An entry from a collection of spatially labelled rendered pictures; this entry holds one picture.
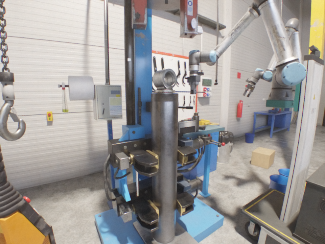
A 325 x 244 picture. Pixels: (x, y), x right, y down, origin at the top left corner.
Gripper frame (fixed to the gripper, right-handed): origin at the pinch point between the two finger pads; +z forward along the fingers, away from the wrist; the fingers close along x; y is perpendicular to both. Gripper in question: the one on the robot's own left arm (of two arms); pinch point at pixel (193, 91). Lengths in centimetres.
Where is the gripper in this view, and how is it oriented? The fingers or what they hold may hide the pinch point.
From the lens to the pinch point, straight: 138.5
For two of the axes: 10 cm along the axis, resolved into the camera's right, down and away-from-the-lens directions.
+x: 4.0, 1.5, -9.0
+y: -9.2, 0.7, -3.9
